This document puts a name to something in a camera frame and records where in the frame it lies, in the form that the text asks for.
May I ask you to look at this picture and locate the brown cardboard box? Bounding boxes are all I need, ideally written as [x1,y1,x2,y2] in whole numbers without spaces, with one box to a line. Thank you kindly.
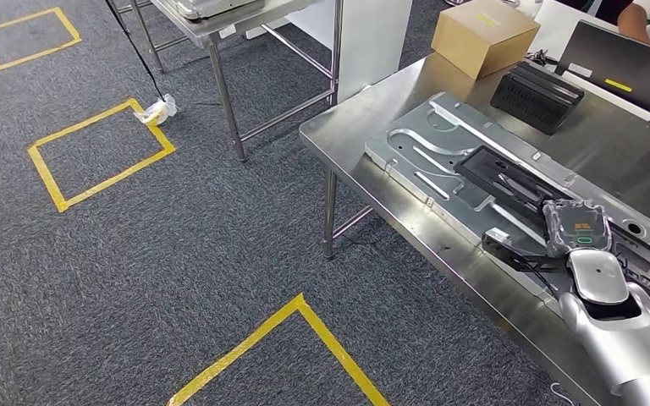
[431,0,542,80]

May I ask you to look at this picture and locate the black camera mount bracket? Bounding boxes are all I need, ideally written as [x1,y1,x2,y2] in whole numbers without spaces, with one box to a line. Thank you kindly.
[482,232,573,275]

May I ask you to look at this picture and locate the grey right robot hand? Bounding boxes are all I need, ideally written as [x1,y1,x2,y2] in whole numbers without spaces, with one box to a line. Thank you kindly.
[542,199,613,259]

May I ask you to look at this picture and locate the black ribbed device box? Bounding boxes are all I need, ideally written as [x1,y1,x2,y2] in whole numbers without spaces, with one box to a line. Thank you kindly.
[490,60,586,136]

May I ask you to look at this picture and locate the white sheet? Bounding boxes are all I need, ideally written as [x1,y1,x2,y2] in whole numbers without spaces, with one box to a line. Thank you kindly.
[526,0,620,58]

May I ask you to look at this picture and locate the white flat strip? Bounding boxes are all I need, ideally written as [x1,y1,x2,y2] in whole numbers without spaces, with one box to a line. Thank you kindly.
[561,69,650,122]

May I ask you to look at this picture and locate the black camera cable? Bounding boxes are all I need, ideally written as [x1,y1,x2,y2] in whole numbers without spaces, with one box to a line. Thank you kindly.
[518,260,563,299]

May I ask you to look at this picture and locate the stamped galvanized metal plate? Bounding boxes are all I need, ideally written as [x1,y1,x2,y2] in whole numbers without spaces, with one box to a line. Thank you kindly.
[364,92,650,315]

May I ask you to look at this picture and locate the crumpled clear plastic wrap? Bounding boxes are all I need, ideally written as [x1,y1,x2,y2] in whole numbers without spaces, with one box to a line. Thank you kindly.
[133,93,179,126]

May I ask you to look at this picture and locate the grey metal tray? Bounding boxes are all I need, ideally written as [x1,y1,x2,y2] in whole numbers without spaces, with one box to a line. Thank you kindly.
[176,0,264,20]

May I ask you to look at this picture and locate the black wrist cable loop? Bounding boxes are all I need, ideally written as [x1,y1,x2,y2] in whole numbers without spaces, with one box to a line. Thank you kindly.
[610,252,650,288]

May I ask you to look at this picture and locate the stainless steel side table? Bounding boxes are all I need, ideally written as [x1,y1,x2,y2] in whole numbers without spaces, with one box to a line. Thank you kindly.
[114,0,344,163]

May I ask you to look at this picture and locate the dark laptop lid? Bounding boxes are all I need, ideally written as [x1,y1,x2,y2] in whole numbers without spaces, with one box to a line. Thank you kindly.
[554,20,650,133]

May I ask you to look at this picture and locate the white upright board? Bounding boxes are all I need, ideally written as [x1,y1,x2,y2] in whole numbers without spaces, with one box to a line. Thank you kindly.
[285,0,414,105]

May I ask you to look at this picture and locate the thin black rod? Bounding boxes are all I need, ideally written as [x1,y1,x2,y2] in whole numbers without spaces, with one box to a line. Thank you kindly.
[103,0,166,102]

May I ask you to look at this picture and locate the black plastic panel part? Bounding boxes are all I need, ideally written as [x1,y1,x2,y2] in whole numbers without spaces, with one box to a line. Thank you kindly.
[454,145,573,225]

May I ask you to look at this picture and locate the stainless steel workbench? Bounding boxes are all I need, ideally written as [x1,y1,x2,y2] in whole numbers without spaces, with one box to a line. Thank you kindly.
[300,50,650,406]

